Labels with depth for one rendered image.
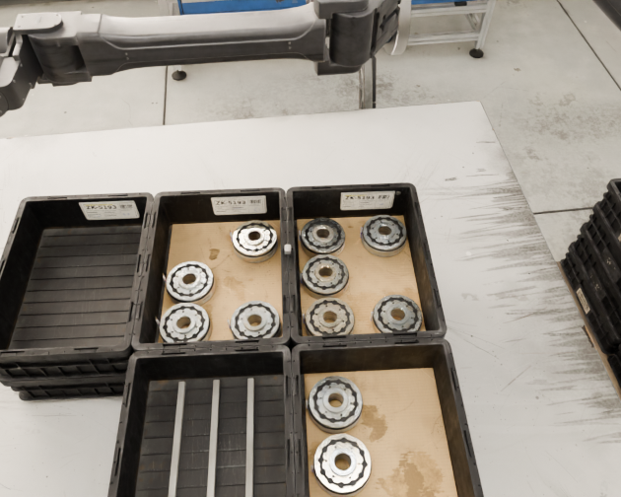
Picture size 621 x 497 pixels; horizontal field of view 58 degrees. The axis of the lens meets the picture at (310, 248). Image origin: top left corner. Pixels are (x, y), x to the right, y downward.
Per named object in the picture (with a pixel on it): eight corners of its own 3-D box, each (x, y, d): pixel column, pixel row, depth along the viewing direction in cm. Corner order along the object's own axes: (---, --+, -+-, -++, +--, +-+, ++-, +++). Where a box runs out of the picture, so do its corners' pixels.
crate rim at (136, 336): (157, 198, 129) (154, 191, 127) (286, 193, 130) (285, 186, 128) (132, 356, 106) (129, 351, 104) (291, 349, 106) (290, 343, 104)
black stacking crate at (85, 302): (42, 230, 136) (23, 198, 127) (165, 225, 137) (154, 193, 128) (-4, 384, 112) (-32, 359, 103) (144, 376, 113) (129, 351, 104)
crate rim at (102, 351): (26, 203, 128) (21, 196, 126) (157, 198, 129) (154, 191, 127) (-29, 364, 105) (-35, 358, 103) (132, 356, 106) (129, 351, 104)
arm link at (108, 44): (359, 52, 81) (365, -22, 72) (365, 76, 77) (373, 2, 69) (54, 71, 78) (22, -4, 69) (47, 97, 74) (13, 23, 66)
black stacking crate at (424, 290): (288, 220, 138) (286, 188, 129) (407, 215, 139) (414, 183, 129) (293, 369, 114) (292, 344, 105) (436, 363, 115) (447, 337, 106)
